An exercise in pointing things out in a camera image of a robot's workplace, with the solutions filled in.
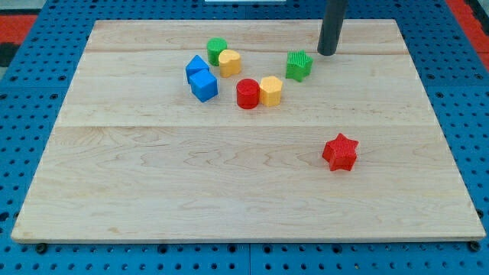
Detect green cylinder block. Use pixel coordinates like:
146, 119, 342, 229
206, 37, 228, 66

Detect light wooden board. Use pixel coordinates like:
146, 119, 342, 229
11, 19, 486, 244

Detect yellow heart block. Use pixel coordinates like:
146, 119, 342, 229
218, 50, 241, 78

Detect blue cube block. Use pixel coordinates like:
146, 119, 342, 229
189, 70, 219, 102

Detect yellow hexagon block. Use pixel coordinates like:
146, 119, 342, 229
259, 76, 283, 107

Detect green star block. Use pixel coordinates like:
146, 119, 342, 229
286, 50, 313, 83

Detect red cylinder block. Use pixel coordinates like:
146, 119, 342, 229
236, 79, 260, 109

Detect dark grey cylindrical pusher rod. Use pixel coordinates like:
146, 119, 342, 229
317, 0, 348, 56

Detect blue triangular block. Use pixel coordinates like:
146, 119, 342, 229
185, 55, 209, 83

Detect red star block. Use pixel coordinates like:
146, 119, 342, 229
322, 133, 359, 171

